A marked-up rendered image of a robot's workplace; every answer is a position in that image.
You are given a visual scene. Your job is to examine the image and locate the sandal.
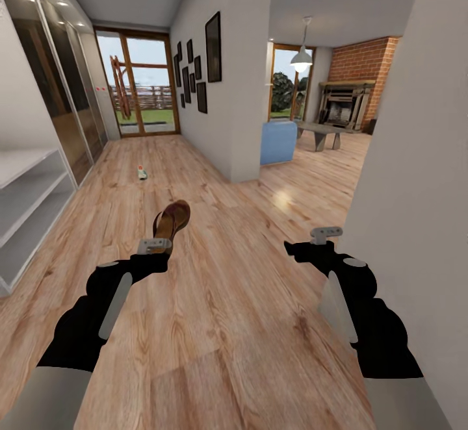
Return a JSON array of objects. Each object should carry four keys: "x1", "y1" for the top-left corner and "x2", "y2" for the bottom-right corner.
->
[{"x1": 151, "y1": 199, "x2": 190, "y2": 255}]

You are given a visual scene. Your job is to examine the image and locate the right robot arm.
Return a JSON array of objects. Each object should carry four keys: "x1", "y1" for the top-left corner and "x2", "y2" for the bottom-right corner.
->
[{"x1": 284, "y1": 226, "x2": 453, "y2": 430}]

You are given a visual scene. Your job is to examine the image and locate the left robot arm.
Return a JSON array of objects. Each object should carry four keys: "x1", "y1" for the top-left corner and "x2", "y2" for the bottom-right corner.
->
[{"x1": 0, "y1": 238, "x2": 172, "y2": 430}]

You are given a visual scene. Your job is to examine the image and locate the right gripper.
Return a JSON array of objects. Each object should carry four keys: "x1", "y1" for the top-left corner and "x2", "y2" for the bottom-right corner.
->
[{"x1": 284, "y1": 240, "x2": 335, "y2": 271}]

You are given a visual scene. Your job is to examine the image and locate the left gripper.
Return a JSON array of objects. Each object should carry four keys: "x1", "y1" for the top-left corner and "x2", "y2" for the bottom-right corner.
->
[{"x1": 130, "y1": 253, "x2": 168, "y2": 279}]

